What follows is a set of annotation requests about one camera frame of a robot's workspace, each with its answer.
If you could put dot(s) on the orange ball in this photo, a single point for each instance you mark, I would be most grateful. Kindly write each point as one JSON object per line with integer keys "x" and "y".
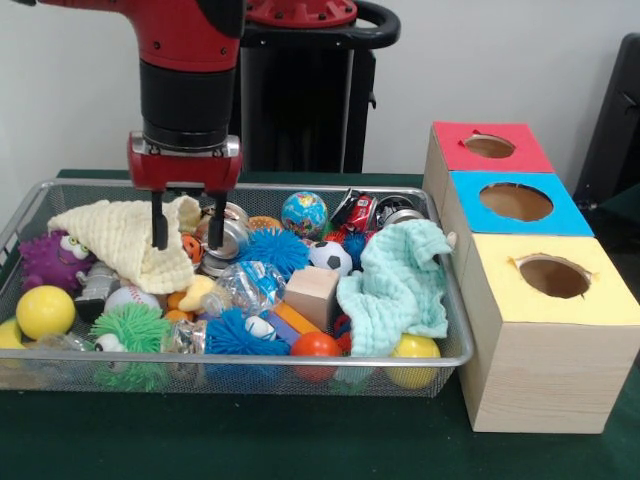
{"x": 316, "y": 346}

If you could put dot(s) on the small soccer ball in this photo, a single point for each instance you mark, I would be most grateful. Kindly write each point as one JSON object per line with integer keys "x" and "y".
{"x": 331, "y": 258}

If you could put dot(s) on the blue spiky rubber ball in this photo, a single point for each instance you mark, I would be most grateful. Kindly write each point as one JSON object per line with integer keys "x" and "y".
{"x": 275, "y": 250}

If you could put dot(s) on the green fuzzy toy with eyes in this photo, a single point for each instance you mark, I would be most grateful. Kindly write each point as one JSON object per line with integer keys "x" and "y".
{"x": 140, "y": 330}

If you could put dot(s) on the wooden box with three holes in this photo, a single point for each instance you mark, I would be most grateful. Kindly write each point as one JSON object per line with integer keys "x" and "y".
{"x": 545, "y": 360}

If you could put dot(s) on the shallow clear mesh bin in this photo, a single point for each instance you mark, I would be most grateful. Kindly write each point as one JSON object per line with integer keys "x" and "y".
{"x": 300, "y": 385}

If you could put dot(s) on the mint green cloth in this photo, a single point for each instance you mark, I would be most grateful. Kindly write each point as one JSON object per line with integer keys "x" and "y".
{"x": 395, "y": 285}

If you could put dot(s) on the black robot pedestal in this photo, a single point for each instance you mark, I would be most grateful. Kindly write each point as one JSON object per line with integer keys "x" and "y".
{"x": 310, "y": 100}

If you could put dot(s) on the cream knitted cloth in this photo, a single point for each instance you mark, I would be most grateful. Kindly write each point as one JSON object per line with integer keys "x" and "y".
{"x": 110, "y": 240}

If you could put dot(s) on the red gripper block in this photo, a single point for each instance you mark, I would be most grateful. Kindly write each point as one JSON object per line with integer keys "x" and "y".
{"x": 185, "y": 170}

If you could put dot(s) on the small baseball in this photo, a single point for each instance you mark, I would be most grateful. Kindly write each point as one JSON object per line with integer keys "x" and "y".
{"x": 132, "y": 298}

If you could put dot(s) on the plain wooden block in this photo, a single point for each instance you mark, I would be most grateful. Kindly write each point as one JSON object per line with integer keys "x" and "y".
{"x": 313, "y": 295}

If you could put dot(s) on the yellow ball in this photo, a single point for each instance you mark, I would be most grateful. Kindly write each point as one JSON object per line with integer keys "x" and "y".
{"x": 45, "y": 312}
{"x": 413, "y": 349}

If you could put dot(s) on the globe print ball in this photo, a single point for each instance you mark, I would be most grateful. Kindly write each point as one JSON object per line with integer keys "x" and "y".
{"x": 304, "y": 214}

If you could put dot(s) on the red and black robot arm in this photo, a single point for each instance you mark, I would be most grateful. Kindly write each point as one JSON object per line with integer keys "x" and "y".
{"x": 185, "y": 70}

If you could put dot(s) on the purple spiky toy with eyes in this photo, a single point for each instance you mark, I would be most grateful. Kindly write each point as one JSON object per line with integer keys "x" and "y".
{"x": 50, "y": 262}

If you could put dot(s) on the dark green table cloth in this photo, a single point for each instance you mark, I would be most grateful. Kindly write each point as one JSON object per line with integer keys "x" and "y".
{"x": 250, "y": 440}

